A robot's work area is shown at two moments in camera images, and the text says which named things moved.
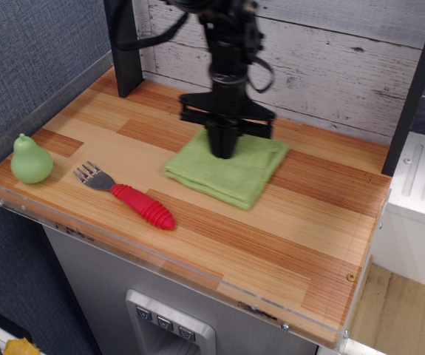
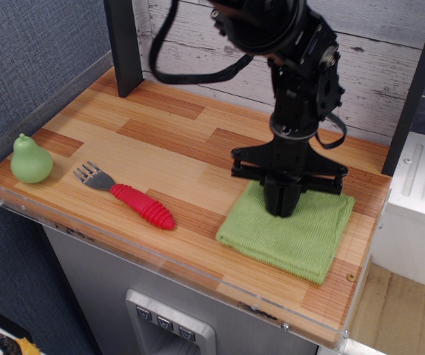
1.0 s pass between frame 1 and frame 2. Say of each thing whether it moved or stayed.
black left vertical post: stayed
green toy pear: stayed
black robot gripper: moved
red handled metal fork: stayed
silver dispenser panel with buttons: stayed
